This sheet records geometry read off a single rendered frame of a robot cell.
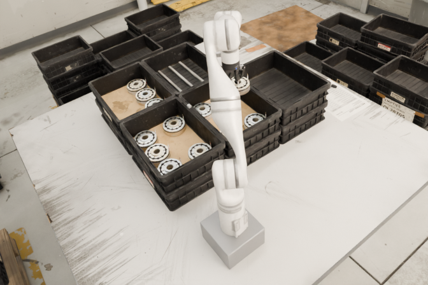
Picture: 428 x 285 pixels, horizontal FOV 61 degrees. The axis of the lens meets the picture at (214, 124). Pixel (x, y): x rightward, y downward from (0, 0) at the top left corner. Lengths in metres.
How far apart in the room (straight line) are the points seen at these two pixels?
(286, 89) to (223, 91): 0.84
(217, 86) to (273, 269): 0.69
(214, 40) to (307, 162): 0.82
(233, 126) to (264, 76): 0.92
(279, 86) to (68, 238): 1.19
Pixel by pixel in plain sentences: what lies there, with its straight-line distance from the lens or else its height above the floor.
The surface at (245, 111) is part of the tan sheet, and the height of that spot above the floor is 0.83.
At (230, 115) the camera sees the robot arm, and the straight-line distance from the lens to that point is 1.06.
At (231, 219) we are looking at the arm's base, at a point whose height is 0.91.
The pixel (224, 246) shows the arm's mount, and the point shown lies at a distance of 1.31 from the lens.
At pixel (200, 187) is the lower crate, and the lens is 1.54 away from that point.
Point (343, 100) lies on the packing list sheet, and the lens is 2.03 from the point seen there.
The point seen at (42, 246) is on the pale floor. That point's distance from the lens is 2.57.
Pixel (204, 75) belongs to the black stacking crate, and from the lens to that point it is 1.98.
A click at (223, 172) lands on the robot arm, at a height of 1.13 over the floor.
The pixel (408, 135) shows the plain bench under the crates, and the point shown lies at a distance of 1.91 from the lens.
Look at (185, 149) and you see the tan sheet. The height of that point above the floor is 0.83.
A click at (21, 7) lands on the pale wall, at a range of 4.57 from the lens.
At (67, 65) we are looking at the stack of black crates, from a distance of 2.99.
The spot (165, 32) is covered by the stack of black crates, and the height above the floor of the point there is 0.48.
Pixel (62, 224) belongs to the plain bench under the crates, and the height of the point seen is 0.70.
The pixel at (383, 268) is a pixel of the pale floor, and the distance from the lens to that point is 2.27.
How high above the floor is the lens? 1.95
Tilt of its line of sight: 42 degrees down
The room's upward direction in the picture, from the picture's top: 7 degrees counter-clockwise
